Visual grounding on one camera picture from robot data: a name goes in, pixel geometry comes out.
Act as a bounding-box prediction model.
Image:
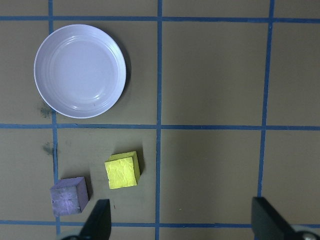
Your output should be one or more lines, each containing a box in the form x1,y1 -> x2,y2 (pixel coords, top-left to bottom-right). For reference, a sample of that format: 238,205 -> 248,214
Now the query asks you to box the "purple foam cube block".
49,176 -> 89,217

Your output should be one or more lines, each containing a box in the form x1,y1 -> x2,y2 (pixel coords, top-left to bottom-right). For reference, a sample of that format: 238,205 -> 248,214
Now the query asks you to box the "yellow foam cube block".
104,150 -> 141,190

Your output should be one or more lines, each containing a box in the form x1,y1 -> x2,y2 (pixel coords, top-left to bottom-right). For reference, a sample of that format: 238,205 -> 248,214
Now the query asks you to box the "light purple round plate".
33,24 -> 127,119

